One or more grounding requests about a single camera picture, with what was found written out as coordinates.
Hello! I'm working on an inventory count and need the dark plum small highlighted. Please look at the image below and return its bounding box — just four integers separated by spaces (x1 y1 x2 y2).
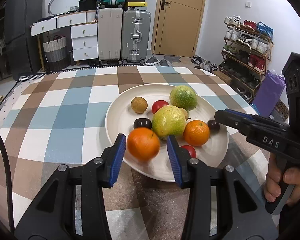
207 120 220 131

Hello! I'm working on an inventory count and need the orange mandarin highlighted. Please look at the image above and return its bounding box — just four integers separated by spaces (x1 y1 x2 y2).
183 120 210 147
127 127 160 162

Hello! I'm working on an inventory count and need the brown longan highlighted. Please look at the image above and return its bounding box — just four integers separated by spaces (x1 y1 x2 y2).
179 108 189 120
130 96 148 114

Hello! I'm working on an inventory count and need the large red cherry tomato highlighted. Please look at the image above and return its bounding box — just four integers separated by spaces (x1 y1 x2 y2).
180 145 197 159

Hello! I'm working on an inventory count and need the green passion fruit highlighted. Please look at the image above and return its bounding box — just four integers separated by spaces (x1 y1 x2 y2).
170 85 197 111

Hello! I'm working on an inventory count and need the yellow guava fruit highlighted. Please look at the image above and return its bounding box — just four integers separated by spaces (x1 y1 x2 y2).
152 105 186 140

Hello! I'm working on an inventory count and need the small red cherry tomato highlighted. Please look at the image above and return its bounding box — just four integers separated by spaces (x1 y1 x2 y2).
152 100 169 114

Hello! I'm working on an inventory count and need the dark plum large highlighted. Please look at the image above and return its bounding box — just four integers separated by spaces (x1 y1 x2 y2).
133 118 152 129

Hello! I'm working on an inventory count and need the person's right hand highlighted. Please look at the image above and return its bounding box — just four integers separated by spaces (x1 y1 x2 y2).
263 153 300 206

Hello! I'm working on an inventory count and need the purple bag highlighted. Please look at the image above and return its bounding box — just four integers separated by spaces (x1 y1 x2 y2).
252 69 286 118

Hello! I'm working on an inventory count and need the wooden shoe rack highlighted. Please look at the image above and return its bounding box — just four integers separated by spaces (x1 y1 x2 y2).
219 15 274 103

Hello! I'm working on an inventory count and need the cream round plate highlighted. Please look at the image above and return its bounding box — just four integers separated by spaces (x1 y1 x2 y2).
105 84 229 183

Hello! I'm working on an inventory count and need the wooden door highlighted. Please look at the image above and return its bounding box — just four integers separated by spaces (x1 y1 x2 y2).
151 0 205 57

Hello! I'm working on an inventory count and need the silver suitcase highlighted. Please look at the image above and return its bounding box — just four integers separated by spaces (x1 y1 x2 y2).
121 10 151 64

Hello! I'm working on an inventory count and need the woven laundry basket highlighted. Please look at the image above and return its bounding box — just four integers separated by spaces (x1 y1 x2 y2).
43 35 69 72

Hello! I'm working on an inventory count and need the beige suitcase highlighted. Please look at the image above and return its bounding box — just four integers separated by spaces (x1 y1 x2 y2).
98 8 123 64

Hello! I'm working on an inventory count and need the white drawer desk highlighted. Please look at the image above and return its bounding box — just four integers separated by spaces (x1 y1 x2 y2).
30 10 98 61

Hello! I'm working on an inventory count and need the black refrigerator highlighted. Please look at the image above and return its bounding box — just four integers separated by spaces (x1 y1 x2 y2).
4 0 43 80

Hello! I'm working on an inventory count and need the black cable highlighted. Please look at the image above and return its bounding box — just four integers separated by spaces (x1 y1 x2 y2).
0 119 15 235

